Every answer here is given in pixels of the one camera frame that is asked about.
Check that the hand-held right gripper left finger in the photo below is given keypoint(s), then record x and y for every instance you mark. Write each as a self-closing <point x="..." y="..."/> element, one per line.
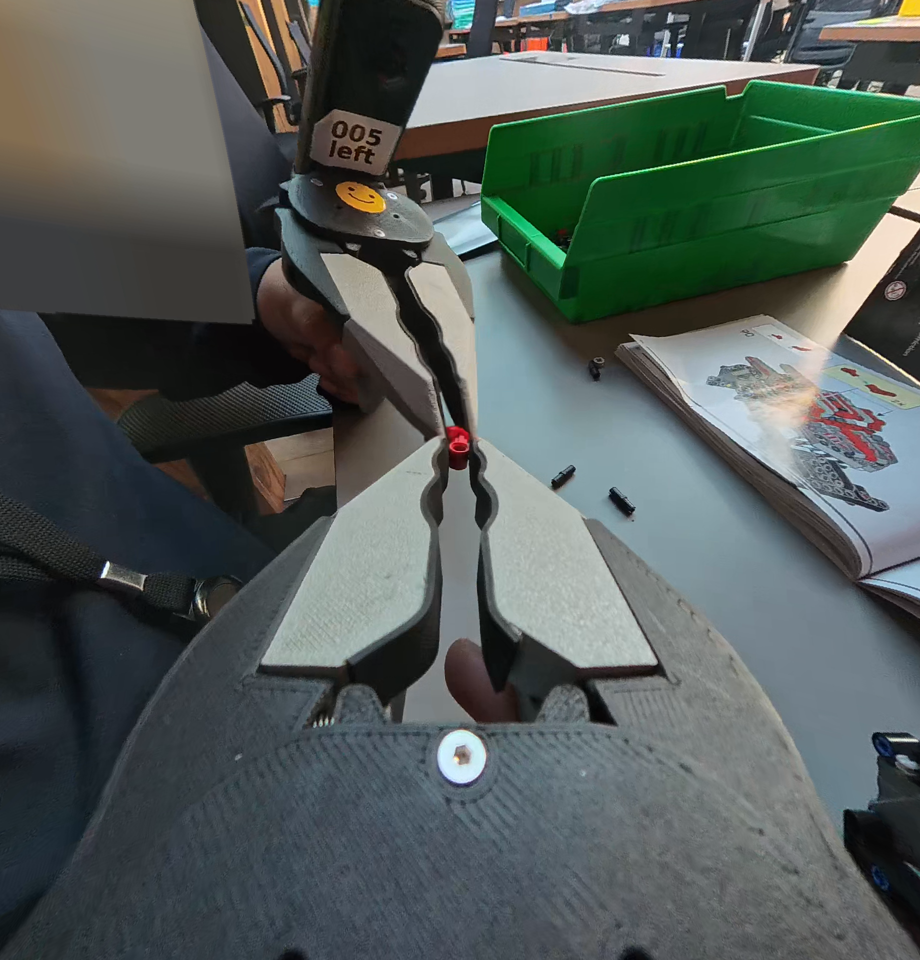
<point x="355" y="577"/>

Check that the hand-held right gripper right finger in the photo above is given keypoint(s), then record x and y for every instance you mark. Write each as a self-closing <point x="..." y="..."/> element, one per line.
<point x="561" y="592"/>

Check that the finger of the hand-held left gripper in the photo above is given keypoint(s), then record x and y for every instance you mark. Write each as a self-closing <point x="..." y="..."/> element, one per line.
<point x="385" y="352"/>
<point x="456" y="315"/>

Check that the red lego connector piece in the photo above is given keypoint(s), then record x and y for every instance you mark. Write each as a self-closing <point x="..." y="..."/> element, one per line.
<point x="458" y="450"/>

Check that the person's left forearm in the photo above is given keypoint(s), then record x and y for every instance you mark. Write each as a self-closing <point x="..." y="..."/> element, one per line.
<point x="182" y="352"/>

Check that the black lego pin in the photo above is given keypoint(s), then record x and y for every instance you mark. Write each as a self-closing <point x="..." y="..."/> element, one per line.
<point x="622" y="501"/>
<point x="563" y="476"/>

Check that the dark lego connector piece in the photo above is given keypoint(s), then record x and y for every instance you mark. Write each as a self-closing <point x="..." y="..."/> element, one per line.
<point x="596" y="368"/>

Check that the lego instruction booklet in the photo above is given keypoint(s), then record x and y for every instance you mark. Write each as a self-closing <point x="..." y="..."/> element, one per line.
<point x="790" y="450"/>

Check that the black lego vehicle model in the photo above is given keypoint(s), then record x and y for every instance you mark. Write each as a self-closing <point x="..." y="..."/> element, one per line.
<point x="899" y="832"/>

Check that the person's left hand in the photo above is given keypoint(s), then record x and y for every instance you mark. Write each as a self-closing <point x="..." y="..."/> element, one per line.
<point x="302" y="330"/>

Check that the person's right hand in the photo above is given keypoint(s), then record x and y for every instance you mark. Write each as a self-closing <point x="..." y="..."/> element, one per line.
<point x="475" y="679"/>

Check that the black flat board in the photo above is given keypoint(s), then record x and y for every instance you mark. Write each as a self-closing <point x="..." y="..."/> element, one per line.
<point x="460" y="229"/>

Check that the black office chair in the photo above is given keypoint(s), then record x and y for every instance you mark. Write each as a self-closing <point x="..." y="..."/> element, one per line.
<point x="272" y="67"/>

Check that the grey mesh office chair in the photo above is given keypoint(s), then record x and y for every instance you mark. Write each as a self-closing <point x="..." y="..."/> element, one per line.
<point x="227" y="416"/>

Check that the grey table with wooden edge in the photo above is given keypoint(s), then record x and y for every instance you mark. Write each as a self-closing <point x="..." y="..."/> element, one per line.
<point x="550" y="90"/>

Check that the green plastic storage bin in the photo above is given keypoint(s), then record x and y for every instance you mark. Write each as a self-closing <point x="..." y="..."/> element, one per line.
<point x="692" y="210"/>

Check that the person's navy clothed torso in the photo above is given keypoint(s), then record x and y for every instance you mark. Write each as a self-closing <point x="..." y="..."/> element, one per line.
<point x="70" y="750"/>

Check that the black cardboard box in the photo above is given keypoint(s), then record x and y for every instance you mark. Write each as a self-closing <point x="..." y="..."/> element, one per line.
<point x="906" y="307"/>

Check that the wooden desk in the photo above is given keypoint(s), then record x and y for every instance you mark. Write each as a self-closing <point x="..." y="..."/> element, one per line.
<point x="880" y="34"/>

